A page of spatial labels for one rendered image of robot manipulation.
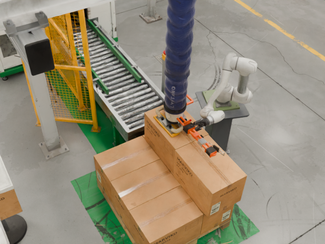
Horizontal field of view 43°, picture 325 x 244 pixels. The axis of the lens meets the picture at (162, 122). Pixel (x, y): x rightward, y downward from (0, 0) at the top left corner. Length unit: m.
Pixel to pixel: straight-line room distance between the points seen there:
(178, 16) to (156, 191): 1.76
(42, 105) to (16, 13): 3.42
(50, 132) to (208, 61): 2.87
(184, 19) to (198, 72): 3.12
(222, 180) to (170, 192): 0.62
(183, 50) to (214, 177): 1.18
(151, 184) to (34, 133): 2.02
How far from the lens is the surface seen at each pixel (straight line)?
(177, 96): 3.89
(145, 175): 4.31
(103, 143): 5.37
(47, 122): 5.02
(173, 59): 3.62
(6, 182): 3.87
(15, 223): 4.81
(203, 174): 3.85
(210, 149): 3.84
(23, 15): 1.47
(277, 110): 6.05
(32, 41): 1.37
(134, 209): 4.08
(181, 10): 3.35
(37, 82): 4.63
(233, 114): 4.72
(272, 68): 6.80
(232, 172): 3.91
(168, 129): 4.16
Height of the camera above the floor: 3.95
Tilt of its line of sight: 45 degrees down
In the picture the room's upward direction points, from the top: 2 degrees clockwise
